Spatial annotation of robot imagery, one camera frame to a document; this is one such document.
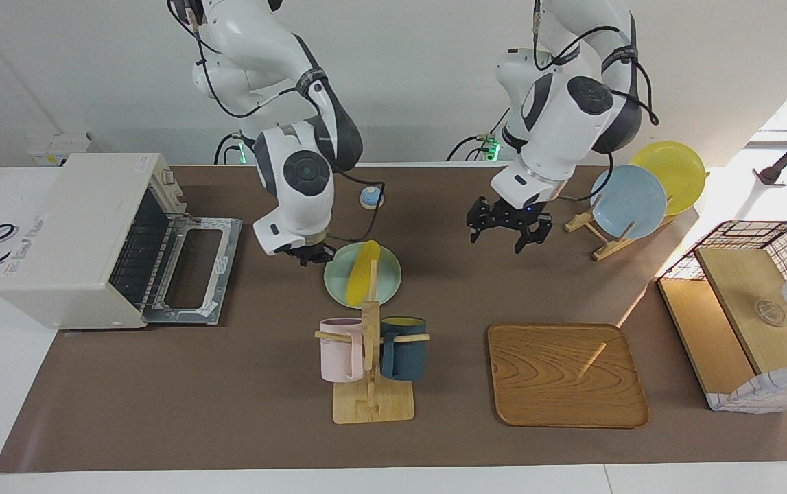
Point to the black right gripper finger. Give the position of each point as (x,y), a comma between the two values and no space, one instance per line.
(326,256)
(309,261)

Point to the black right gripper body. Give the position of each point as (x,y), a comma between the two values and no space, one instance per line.
(307,252)

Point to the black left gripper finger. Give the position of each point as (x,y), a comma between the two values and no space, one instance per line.
(477,233)
(523,241)

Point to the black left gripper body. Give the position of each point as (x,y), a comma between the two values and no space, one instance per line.
(510,216)

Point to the mint green plate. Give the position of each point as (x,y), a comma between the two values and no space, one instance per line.
(345,271)

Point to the glass oven door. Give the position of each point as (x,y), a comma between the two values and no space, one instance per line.
(221,274)

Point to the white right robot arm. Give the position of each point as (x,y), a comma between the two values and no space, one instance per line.
(297,185)

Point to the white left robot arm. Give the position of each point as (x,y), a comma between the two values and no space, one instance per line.
(558,130)

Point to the silver oven knob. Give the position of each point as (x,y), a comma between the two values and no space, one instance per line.
(178,199)
(169,176)

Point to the cream toaster oven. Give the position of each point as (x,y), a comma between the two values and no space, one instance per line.
(57,240)

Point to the wooden plate rack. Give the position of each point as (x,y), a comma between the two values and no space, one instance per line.
(609,250)

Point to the pink mug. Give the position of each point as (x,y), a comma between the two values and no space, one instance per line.
(338,357)

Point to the light blue plate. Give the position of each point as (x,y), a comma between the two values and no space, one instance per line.
(630,202)

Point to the dark teal mug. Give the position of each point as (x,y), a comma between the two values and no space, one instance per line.
(403,357)

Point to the wooden serving tray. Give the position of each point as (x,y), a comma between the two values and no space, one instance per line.
(565,377)

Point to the brown table mat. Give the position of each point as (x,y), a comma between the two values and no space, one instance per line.
(228,398)

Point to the wooden mug tree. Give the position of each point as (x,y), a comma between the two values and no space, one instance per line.
(372,408)

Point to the yellow plate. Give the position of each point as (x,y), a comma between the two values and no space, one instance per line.
(681,178)

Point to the small clear glass item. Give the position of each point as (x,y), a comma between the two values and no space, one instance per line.
(770,313)

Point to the white wall outlet box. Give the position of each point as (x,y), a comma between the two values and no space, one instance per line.
(57,147)

